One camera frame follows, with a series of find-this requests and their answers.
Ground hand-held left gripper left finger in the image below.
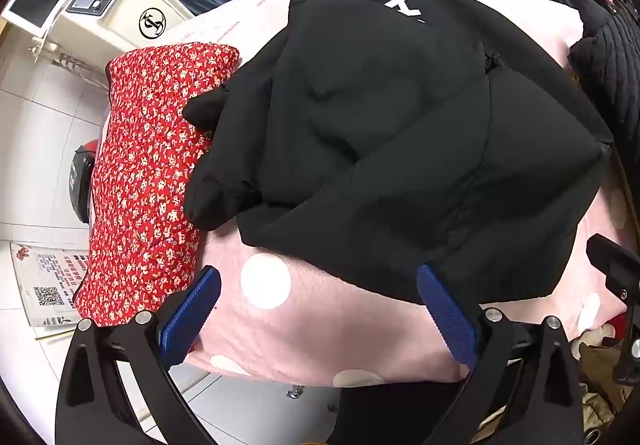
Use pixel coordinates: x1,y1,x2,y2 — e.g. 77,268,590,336
56,265,223,445

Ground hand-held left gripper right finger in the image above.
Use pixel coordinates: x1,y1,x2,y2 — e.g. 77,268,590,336
416,263,587,445

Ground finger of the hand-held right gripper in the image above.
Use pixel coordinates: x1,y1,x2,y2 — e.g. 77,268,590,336
586,234,640,313

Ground black jacket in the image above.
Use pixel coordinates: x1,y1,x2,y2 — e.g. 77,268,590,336
182,0,616,306

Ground khaki cloth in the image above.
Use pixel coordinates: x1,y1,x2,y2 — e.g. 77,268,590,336
570,325,636,445

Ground pink polka dot blanket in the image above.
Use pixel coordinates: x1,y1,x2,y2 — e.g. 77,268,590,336
95,0,636,388

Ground red floral quilt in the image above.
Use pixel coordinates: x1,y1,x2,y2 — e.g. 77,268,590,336
75,42,241,328

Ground printed paper sheet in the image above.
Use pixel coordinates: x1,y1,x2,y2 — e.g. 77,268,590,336
10,242,91,328

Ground red and black device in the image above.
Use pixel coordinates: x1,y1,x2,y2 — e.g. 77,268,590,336
67,137,101,226

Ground black quilted cloth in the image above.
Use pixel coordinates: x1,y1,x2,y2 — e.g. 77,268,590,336
569,0,640,166

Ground beige machine with control panel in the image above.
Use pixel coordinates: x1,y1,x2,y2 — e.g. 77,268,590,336
30,0,196,80

